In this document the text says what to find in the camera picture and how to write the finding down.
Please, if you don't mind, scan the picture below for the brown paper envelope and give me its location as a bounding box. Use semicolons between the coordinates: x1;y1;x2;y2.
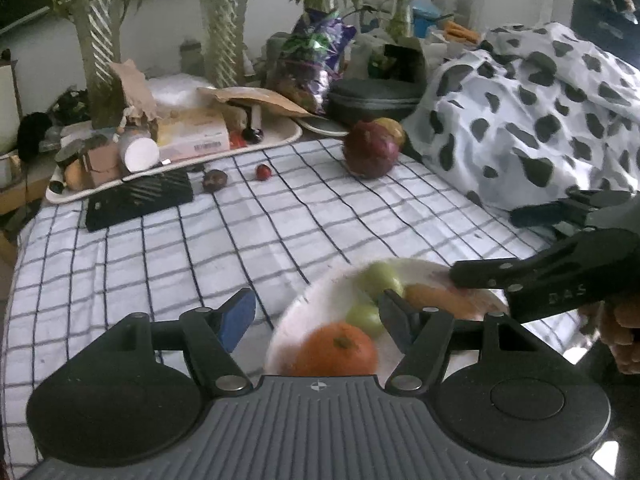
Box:
197;86;313;118

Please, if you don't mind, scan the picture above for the person's right hand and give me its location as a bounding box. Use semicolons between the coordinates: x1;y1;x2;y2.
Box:
597;292;640;376

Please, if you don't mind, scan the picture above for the purple snack bag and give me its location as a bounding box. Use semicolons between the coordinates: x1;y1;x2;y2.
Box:
267;7;358;116

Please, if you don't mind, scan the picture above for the green round fruit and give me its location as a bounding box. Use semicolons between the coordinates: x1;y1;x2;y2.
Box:
359;261;405;302
346;302;386;339

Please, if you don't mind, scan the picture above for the brown paper bag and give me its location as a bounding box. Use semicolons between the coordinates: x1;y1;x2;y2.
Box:
109;59;160;126

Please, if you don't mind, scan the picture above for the spiral glass plant vase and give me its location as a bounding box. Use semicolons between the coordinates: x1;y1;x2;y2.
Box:
70;0;126;128
192;0;251;88

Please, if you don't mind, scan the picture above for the orange packet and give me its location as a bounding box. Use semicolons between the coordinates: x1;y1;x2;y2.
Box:
442;20;481;43

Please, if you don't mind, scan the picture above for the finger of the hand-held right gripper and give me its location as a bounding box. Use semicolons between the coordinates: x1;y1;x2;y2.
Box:
510;190;633;229
449;230;608;292

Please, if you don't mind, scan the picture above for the white floral plate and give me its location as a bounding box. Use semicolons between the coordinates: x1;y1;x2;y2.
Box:
265;257;511;377

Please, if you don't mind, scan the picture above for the cow-print blanket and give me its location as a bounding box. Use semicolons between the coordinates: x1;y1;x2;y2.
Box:
400;22;640;241

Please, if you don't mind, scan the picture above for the white plastic bag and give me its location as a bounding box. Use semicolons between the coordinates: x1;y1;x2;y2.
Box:
147;74;221;111

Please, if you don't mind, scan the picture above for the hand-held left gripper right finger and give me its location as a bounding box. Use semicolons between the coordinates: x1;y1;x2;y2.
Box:
377;289;568;396

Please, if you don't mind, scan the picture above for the black fuzzy ball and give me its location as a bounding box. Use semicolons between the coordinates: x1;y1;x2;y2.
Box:
16;111;52;158

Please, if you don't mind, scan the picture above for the dark purple round fruit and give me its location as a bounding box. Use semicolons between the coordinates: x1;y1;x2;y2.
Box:
201;169;229;193

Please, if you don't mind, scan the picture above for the white cylinder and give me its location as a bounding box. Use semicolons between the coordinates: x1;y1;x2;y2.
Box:
118;132;161;173

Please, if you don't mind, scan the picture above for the white tray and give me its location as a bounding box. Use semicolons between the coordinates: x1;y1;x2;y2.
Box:
45;115;304;205

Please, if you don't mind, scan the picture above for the small brown box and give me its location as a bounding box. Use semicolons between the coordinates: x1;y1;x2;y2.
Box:
80;142;123;188

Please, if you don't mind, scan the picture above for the black zip case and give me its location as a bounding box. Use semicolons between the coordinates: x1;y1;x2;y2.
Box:
326;77;426;128

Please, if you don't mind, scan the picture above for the blue container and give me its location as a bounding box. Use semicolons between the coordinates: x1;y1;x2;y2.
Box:
411;0;443;36

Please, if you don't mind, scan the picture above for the black ribbed slab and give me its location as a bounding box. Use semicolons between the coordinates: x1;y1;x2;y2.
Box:
85;167;195;233

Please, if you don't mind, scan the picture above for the large dark red fruit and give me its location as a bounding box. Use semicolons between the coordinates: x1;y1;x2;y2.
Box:
342;121;401;180

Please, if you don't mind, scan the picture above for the orange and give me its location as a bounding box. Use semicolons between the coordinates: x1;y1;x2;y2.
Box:
292;322;379;377

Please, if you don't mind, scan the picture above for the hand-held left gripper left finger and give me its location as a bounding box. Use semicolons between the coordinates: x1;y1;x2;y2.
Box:
70;287;257;396

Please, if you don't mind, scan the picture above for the brown mango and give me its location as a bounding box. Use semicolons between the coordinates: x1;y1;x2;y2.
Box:
404;282;496;318

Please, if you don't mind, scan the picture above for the yellow cardboard box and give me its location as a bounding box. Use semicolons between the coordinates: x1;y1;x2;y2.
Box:
156;107;232;162

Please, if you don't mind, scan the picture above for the white checked bedsheet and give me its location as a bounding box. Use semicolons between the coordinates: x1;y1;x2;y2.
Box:
0;137;596;480

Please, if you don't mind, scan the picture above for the bamboo plant in vase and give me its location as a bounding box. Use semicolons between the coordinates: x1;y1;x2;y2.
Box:
385;0;436;41

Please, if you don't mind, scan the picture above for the small yellow fruit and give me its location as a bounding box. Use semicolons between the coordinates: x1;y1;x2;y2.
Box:
64;160;87;191

